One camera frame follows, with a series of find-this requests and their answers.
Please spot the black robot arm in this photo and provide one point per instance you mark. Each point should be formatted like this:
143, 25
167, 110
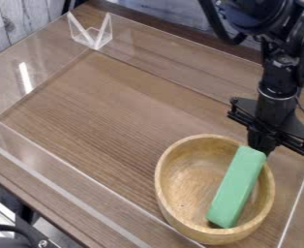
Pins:
274, 23

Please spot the clear acrylic enclosure wall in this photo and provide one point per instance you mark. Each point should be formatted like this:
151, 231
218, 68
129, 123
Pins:
87, 116

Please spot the green rectangular block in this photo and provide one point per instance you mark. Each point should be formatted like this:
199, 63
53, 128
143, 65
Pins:
235, 187

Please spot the wooden bowl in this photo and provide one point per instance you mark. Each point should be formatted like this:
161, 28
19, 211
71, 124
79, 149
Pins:
187, 175

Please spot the black metal table bracket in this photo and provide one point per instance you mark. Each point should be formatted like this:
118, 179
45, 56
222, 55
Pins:
39, 239

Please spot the clear acrylic corner bracket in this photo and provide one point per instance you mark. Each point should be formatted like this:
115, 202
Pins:
91, 37

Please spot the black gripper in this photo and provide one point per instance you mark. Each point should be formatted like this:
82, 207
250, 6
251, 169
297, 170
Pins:
270, 122

